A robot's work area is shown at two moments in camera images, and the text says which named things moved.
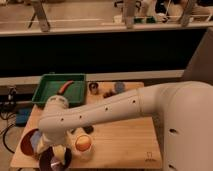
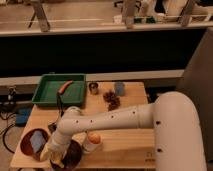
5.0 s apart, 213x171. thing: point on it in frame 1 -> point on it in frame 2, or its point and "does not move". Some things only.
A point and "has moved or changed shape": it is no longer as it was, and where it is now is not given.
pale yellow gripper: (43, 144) -> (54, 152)
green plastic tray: (49, 85) does not move
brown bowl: (26, 145) does not move
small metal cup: (93, 87) does not move
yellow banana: (59, 151) has moved or changed shape
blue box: (22, 115) does not move
